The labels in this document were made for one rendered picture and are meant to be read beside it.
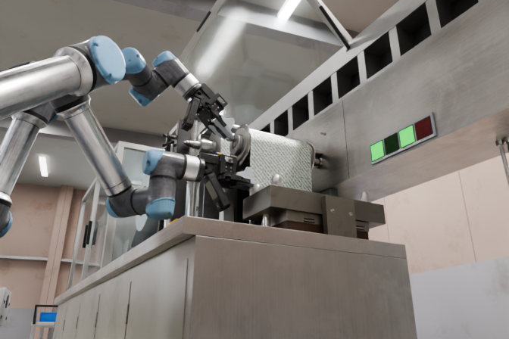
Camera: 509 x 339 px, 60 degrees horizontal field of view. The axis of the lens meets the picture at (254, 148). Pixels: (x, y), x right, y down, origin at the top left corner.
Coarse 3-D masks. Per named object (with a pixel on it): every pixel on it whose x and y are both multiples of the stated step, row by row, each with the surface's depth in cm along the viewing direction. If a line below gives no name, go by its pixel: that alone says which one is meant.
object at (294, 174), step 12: (252, 156) 141; (264, 156) 143; (252, 168) 139; (264, 168) 142; (276, 168) 144; (288, 168) 146; (300, 168) 149; (264, 180) 140; (288, 180) 144; (300, 180) 147
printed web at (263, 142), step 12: (252, 132) 145; (264, 132) 149; (228, 144) 167; (252, 144) 143; (264, 144) 145; (276, 144) 148; (288, 144) 150; (300, 144) 153; (276, 156) 146; (288, 156) 148; (300, 156) 151; (240, 168) 151; (204, 192) 171; (204, 204) 169; (204, 216) 167; (216, 216) 170
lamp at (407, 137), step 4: (408, 128) 125; (412, 128) 124; (400, 132) 128; (404, 132) 126; (408, 132) 125; (412, 132) 124; (400, 136) 128; (404, 136) 126; (408, 136) 125; (412, 136) 123; (404, 140) 126; (408, 140) 124; (412, 140) 123; (404, 144) 125; (408, 144) 124
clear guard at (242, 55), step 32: (256, 0) 181; (288, 0) 171; (224, 32) 202; (256, 32) 190; (288, 32) 180; (320, 32) 170; (192, 64) 230; (224, 64) 215; (256, 64) 201; (288, 64) 190; (320, 64) 179; (224, 96) 228; (256, 96) 213
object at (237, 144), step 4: (236, 136) 146; (240, 136) 145; (236, 140) 146; (240, 140) 144; (232, 144) 148; (236, 144) 145; (240, 144) 144; (232, 148) 148; (236, 148) 144; (240, 148) 144; (232, 152) 147; (236, 152) 144; (240, 152) 145
